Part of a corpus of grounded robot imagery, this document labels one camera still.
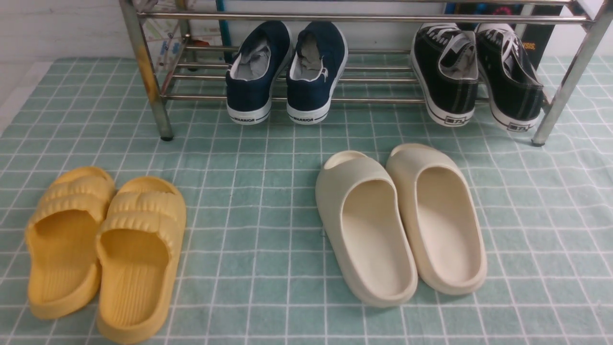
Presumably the navy canvas shoe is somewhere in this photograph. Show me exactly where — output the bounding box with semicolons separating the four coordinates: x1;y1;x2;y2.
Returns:
225;21;293;125
285;21;349;125

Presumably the teal pole behind rack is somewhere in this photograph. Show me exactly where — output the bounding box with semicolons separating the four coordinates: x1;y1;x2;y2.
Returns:
215;0;232;63

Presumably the dark box behind rack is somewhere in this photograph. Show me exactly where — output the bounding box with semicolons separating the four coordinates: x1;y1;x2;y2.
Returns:
444;3;563;69

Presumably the metal shoe rack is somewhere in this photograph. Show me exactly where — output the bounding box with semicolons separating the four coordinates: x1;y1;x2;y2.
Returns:
120;0;612;147

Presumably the left cream slide slipper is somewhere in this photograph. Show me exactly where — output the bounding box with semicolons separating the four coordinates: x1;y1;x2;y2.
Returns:
315;150;418;308

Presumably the cream slide slipper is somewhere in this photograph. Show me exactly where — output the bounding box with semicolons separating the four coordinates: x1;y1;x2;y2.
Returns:
315;150;418;308
386;143;488;295

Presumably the green checkered floor mat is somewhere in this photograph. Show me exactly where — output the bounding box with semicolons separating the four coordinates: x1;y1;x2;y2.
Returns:
0;57;612;345

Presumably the right cream slide slipper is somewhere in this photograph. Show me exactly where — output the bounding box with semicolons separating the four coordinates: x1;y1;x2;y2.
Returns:
386;143;488;295

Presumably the left black canvas sneaker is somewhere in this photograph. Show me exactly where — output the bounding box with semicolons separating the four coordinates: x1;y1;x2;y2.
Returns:
411;23;479;127

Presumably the black canvas sneaker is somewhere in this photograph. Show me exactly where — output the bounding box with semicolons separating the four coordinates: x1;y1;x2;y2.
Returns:
475;23;544;133
411;23;479;127

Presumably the right yellow slide slipper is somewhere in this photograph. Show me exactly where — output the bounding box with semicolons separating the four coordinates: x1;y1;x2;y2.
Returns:
95;175;187;345

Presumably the yellow slide slipper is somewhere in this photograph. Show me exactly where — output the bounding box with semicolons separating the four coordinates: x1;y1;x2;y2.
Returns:
95;175;187;345
25;166;115;320

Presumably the colourful printed paper sheet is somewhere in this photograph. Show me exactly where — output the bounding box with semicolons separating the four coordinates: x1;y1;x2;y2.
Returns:
133;0;223;72

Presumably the right black canvas sneaker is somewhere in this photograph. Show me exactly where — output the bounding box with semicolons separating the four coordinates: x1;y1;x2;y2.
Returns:
475;23;544;133

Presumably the left yellow slide slipper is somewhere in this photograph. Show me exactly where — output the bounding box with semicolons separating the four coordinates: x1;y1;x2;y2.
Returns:
25;166;115;320

